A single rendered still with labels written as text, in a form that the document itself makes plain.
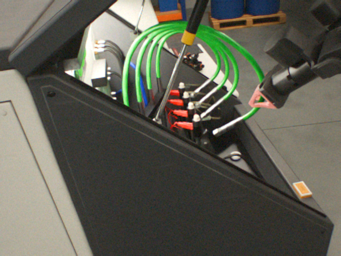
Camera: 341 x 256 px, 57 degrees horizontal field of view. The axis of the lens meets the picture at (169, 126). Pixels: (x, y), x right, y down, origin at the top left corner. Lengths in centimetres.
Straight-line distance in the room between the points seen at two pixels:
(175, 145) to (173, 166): 5
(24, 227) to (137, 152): 28
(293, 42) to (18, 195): 59
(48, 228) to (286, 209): 52
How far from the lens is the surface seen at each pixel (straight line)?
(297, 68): 72
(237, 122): 86
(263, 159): 115
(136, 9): 119
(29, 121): 56
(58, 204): 66
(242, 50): 78
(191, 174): 63
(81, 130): 55
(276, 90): 77
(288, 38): 68
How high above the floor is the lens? 162
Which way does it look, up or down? 32 degrees down
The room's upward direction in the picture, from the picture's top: 8 degrees counter-clockwise
